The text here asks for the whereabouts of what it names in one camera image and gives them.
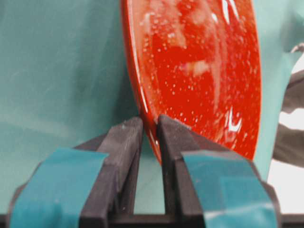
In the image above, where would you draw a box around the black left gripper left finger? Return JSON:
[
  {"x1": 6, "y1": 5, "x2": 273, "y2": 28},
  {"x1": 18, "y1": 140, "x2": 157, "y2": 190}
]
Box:
[{"x1": 6, "y1": 117, "x2": 143, "y2": 228}]

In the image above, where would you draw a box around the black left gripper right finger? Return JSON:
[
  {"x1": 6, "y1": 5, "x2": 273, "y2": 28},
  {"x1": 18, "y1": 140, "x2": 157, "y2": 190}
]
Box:
[{"x1": 157, "y1": 115, "x2": 281, "y2": 228}]

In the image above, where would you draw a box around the red speckled plate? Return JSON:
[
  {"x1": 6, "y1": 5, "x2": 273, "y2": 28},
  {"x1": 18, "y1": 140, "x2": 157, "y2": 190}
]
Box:
[{"x1": 120, "y1": 0, "x2": 262, "y2": 160}]

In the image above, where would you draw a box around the green tablecloth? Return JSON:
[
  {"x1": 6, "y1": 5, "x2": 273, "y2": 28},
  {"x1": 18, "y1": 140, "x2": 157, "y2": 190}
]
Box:
[{"x1": 0, "y1": 0, "x2": 304, "y2": 214}]

